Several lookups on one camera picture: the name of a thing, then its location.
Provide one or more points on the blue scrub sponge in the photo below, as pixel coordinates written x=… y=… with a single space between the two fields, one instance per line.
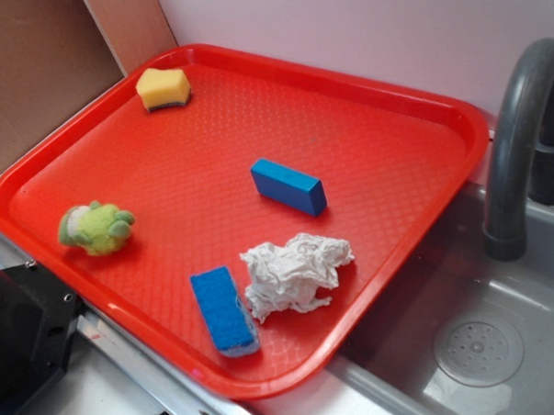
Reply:
x=230 y=326

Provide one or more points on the crumpled white paper towel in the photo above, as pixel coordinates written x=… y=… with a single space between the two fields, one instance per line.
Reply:
x=288 y=277

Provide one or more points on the red plastic tray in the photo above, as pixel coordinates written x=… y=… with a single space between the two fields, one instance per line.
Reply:
x=390 y=160

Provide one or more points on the grey toy sink basin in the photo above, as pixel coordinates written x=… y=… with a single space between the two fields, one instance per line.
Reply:
x=457 y=333

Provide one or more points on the blue rectangular block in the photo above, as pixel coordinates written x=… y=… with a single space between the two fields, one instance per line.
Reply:
x=289 y=187

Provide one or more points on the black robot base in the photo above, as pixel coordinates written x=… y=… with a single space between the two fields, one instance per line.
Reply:
x=38 y=314

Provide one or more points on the brown cardboard panel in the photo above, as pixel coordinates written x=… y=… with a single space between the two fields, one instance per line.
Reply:
x=57 y=56

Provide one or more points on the grey toy faucet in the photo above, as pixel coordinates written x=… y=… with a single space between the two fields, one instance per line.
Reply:
x=522 y=159

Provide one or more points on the silver metal rail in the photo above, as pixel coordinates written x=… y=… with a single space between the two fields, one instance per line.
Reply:
x=110 y=374

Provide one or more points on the green plush toy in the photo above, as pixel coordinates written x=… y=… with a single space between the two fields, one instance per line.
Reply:
x=99 y=229

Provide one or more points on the yellow sponge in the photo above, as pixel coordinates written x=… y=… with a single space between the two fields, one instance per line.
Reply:
x=159 y=88

